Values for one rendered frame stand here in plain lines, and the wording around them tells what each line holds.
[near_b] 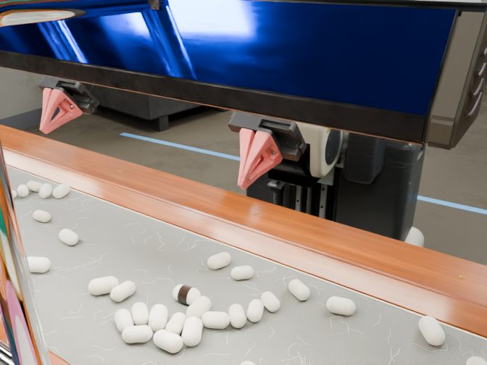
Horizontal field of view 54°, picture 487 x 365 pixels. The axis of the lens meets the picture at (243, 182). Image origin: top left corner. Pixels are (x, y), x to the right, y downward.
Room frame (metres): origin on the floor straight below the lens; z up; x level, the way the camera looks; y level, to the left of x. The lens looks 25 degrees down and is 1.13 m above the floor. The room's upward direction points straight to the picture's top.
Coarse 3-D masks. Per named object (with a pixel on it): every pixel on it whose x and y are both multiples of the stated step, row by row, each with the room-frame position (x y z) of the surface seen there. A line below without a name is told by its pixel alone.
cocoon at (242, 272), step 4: (236, 268) 0.53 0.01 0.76; (240, 268) 0.53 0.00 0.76; (244, 268) 0.53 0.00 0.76; (248, 268) 0.54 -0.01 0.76; (252, 268) 0.54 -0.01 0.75; (232, 272) 0.53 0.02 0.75; (236, 272) 0.53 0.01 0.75; (240, 272) 0.53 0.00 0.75; (244, 272) 0.53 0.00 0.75; (248, 272) 0.53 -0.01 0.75; (252, 272) 0.53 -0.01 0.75; (232, 276) 0.53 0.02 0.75; (236, 276) 0.53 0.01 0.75; (240, 276) 0.53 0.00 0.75; (244, 276) 0.53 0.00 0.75; (248, 276) 0.53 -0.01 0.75
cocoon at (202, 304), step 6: (198, 300) 0.46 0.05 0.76; (204, 300) 0.46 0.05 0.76; (192, 306) 0.45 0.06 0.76; (198, 306) 0.45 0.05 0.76; (204, 306) 0.46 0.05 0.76; (210, 306) 0.46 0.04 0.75; (186, 312) 0.45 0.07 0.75; (192, 312) 0.44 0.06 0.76; (198, 312) 0.44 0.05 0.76; (204, 312) 0.45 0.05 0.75
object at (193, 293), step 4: (176, 288) 0.49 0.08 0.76; (192, 288) 0.49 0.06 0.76; (172, 292) 0.49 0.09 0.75; (176, 292) 0.48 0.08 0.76; (188, 292) 0.48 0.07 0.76; (192, 292) 0.48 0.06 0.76; (196, 292) 0.48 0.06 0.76; (176, 296) 0.48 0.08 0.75; (188, 296) 0.48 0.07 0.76; (192, 296) 0.47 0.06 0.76; (196, 296) 0.48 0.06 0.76; (176, 300) 0.48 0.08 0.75; (188, 300) 0.47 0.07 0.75; (192, 300) 0.47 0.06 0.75; (188, 304) 0.48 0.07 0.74
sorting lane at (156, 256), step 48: (48, 240) 0.63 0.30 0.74; (96, 240) 0.63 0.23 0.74; (144, 240) 0.63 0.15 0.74; (192, 240) 0.63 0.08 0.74; (48, 288) 0.51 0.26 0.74; (144, 288) 0.51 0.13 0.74; (240, 288) 0.51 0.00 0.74; (336, 288) 0.51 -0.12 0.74; (48, 336) 0.42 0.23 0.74; (96, 336) 0.42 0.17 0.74; (240, 336) 0.42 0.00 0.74; (288, 336) 0.42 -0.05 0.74; (336, 336) 0.42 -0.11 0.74; (384, 336) 0.42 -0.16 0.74; (480, 336) 0.42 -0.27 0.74
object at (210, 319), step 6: (210, 312) 0.44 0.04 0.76; (216, 312) 0.44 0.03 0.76; (222, 312) 0.44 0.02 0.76; (204, 318) 0.44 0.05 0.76; (210, 318) 0.44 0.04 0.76; (216, 318) 0.44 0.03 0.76; (222, 318) 0.44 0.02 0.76; (228, 318) 0.44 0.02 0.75; (204, 324) 0.43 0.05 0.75; (210, 324) 0.43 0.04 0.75; (216, 324) 0.43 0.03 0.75; (222, 324) 0.43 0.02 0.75
